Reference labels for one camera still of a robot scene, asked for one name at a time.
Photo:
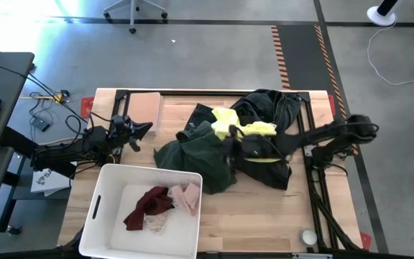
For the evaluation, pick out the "black desk leg frame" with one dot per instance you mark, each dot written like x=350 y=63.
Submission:
x=13 y=190

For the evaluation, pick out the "white printed box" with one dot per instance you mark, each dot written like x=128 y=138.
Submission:
x=49 y=181

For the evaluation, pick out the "dark green garment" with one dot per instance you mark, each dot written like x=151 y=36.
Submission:
x=196 y=158

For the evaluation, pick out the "small black box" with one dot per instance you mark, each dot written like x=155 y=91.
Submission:
x=40 y=124

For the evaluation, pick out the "white office chair base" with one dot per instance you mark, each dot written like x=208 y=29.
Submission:
x=133 y=11

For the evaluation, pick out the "red corner pad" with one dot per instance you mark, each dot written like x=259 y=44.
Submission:
x=365 y=241
x=86 y=107
x=332 y=104

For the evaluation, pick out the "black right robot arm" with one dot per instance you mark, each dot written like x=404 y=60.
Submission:
x=329 y=133

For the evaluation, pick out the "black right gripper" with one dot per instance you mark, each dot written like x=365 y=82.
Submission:
x=276 y=149

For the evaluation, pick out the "yellow-green garment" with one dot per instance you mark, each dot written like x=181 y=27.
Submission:
x=225 y=120

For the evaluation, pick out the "white plastic bin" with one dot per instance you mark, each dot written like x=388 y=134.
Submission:
x=102 y=237

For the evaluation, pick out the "black aluminium table frame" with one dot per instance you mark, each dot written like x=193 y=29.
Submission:
x=210 y=93

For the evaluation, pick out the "black fabric garment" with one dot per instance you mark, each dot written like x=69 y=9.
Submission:
x=264 y=174

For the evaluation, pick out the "pink garment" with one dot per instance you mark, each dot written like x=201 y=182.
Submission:
x=187 y=196

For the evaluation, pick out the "maroon garment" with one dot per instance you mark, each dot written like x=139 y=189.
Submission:
x=149 y=205

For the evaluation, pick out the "white fan base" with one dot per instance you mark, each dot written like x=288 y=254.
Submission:
x=381 y=14

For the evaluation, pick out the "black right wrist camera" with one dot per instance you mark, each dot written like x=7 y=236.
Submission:
x=256 y=149

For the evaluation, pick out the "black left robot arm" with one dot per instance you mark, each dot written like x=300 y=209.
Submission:
x=67 y=149

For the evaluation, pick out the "white lace garment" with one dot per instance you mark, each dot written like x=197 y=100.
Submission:
x=156 y=221

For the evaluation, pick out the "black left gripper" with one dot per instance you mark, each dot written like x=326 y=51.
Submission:
x=122 y=129

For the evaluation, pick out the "grey desk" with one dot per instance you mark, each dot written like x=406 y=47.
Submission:
x=2 y=77

